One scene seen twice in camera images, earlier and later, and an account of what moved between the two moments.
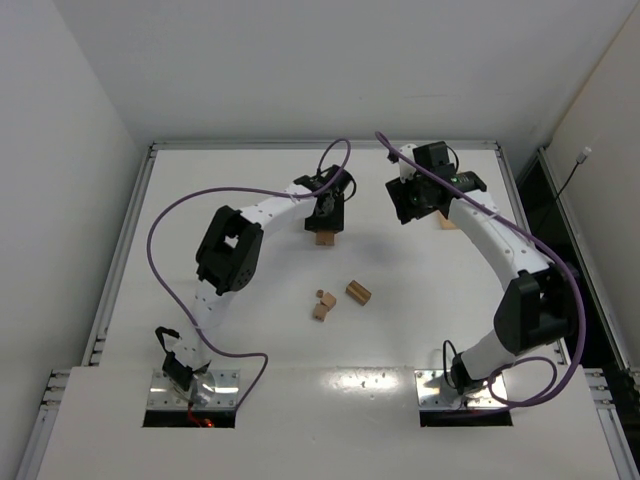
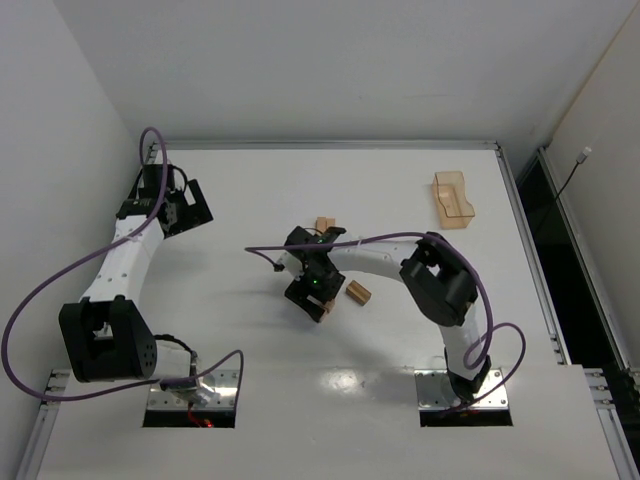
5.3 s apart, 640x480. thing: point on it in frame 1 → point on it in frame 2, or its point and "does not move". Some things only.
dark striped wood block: (359, 293) does not move
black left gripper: (324, 223) → (198, 205)
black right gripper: (400, 198) → (312, 298)
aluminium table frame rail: (279, 145) does not move
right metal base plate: (434, 392) does not move
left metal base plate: (216, 389) does not move
